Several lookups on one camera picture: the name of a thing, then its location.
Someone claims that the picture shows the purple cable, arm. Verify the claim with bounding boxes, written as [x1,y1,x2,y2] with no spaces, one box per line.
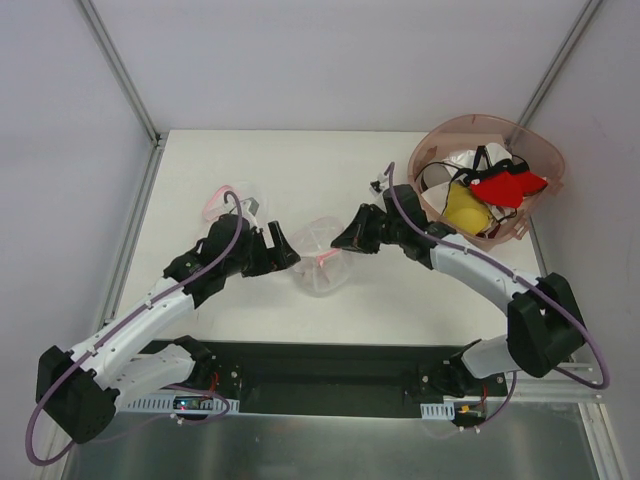
[384,162,612,436]
[27,189,246,466]

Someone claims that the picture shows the left white cable duct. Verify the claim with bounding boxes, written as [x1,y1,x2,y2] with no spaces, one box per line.
[118,393,240,416]

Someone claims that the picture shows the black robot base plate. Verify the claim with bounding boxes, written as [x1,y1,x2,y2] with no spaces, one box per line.
[152,335,517,419]

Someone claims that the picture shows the left aluminium frame post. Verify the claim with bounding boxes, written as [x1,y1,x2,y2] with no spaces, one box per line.
[74,0,162,146]

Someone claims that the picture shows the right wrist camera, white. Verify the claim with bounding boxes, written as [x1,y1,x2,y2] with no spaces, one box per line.
[369,173,389,196]

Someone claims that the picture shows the white bra, black straps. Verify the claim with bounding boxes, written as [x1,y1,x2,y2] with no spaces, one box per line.
[416,142,535,239]

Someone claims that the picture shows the left wrist camera, white grey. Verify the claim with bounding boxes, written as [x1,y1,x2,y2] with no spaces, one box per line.
[241,197,260,218]

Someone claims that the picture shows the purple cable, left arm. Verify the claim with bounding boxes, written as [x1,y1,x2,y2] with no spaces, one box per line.
[27,189,246,466]

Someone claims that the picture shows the red bra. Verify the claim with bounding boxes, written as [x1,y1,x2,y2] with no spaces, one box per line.
[470,171,548,209]

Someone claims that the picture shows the pink translucent plastic basket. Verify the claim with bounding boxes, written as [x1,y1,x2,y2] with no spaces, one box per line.
[407,114,565,251]

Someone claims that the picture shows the empty white mesh laundry bag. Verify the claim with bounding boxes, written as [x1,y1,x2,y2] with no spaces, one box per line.
[202,181,268,227]

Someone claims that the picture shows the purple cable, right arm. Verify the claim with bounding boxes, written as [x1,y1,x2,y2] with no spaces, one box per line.
[384,162,612,436]

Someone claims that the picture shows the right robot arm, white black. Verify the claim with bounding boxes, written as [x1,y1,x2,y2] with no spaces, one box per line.
[331,184,585,398]

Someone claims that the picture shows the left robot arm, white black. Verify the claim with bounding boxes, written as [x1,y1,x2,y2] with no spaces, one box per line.
[36,214,301,444]

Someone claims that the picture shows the aluminium frame post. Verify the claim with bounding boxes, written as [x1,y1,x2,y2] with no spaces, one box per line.
[74,0,162,146]
[516,0,607,128]

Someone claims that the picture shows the right white cable duct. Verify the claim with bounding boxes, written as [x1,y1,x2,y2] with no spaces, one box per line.
[420,401,456,421]

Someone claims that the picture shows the yellow bra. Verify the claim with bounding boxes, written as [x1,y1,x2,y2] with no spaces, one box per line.
[443,183,492,235]

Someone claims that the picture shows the right aluminium frame post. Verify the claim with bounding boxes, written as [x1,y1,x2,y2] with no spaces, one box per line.
[516,0,607,128]

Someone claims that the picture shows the white cable duct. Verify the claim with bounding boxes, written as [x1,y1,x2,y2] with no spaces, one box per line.
[420,401,456,421]
[118,393,240,416]

